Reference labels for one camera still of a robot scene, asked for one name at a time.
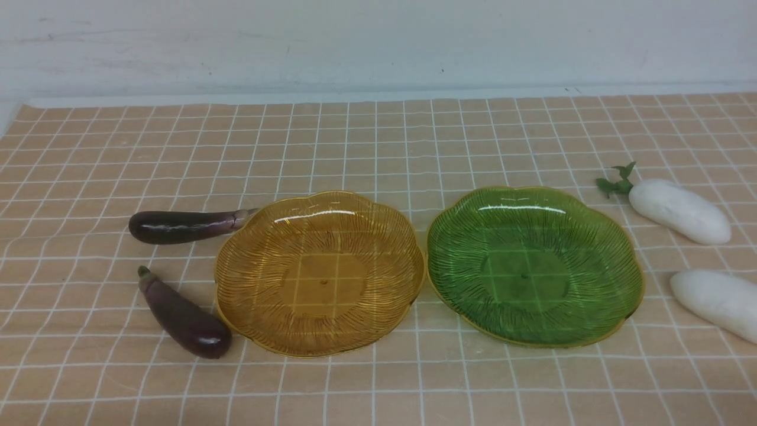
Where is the long dark purple eggplant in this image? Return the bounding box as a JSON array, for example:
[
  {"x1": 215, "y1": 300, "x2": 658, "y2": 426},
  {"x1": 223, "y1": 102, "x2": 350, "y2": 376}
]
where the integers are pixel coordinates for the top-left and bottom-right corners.
[{"x1": 129, "y1": 208, "x2": 258, "y2": 245}]

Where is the white radish with leaves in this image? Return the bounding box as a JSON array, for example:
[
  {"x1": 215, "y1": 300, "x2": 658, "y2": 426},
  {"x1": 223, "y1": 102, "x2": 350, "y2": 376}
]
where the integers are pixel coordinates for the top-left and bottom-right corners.
[{"x1": 595, "y1": 162, "x2": 732, "y2": 246}]

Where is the short dark purple eggplant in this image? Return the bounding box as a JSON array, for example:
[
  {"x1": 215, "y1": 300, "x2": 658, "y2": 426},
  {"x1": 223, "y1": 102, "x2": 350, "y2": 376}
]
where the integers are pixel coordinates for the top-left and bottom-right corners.
[{"x1": 137, "y1": 265, "x2": 232, "y2": 359}]

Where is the amber plastic plate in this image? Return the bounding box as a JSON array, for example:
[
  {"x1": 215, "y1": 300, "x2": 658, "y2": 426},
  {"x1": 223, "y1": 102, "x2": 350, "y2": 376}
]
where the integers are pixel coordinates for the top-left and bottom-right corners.
[{"x1": 214, "y1": 191, "x2": 426, "y2": 358}]

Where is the green plastic plate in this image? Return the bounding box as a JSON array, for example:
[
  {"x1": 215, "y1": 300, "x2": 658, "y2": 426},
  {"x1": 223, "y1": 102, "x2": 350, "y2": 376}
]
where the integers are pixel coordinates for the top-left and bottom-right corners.
[{"x1": 426, "y1": 186, "x2": 646, "y2": 348}]

